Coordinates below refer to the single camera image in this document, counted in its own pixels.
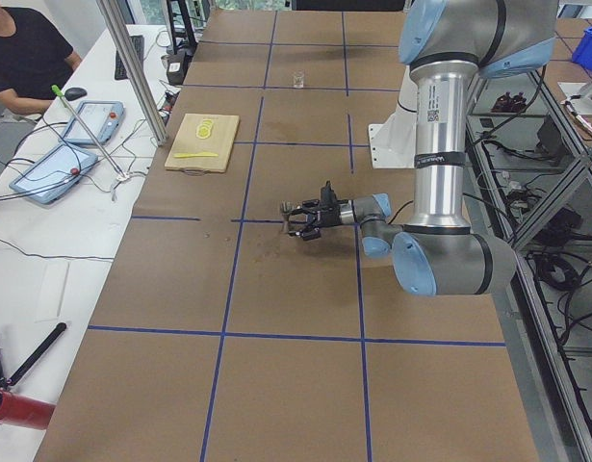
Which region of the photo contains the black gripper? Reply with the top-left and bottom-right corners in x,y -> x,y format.
287,199 -> 341,241

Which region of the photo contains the small glass measuring cup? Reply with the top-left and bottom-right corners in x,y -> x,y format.
293,71 -> 305,90

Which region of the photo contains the bamboo cutting board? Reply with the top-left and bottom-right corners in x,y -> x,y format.
165,113 -> 240,173

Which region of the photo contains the teach pendant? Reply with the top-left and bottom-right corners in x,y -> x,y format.
10,143 -> 98,205
63,101 -> 124,147

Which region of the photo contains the yellow plastic knife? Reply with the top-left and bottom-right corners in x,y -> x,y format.
173,151 -> 219,159

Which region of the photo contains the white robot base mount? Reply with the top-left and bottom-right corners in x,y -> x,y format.
369,66 -> 417,169

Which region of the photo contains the aluminium frame post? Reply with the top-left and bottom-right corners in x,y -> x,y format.
96,0 -> 167,146

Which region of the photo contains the black computer mouse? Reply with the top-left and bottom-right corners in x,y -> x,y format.
64,87 -> 88,101

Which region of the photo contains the black keyboard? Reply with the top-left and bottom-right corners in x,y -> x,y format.
114,34 -> 145,81

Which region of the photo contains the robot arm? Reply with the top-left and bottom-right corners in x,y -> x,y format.
283,1 -> 558,296

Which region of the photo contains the front lemon slice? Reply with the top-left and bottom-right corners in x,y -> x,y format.
195,127 -> 211,140

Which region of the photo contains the seated man black shirt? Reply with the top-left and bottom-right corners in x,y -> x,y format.
0,3 -> 82,116

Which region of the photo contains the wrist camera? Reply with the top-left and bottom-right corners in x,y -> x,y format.
320,180 -> 338,207

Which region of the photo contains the steel double jigger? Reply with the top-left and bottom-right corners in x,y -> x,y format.
280,201 -> 295,236

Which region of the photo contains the far teach pendant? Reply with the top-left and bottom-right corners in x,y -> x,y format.
63,101 -> 124,147

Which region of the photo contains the blue plastic bin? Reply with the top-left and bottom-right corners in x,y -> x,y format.
572,26 -> 592,71

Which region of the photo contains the green handled metal rod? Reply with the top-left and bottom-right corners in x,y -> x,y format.
51,85 -> 131,183

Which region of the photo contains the red cylinder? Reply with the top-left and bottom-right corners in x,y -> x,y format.
0,389 -> 55,430

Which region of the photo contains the near teach pendant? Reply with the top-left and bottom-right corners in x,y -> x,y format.
10,143 -> 98,205

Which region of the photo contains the black bar tool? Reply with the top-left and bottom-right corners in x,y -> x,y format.
6,322 -> 67,387

